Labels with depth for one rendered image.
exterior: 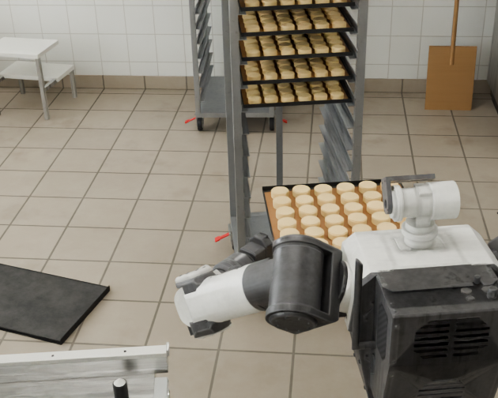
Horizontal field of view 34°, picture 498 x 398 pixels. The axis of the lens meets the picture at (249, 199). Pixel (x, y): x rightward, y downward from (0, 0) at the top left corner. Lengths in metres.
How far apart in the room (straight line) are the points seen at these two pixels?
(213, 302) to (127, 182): 3.08
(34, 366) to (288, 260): 0.77
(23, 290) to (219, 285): 2.33
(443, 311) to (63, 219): 3.17
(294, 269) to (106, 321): 2.19
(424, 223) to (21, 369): 1.00
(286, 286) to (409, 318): 0.22
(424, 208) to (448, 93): 4.06
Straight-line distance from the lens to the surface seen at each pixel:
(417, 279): 1.36
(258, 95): 3.02
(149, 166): 4.71
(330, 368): 3.20
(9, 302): 3.69
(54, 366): 1.93
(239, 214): 3.14
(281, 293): 1.37
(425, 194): 1.39
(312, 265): 1.39
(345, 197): 2.22
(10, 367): 1.95
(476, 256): 1.44
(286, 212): 2.14
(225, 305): 1.49
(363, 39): 2.92
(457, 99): 5.45
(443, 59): 5.38
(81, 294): 3.65
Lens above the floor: 2.10
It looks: 29 degrees down
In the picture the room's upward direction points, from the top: 2 degrees counter-clockwise
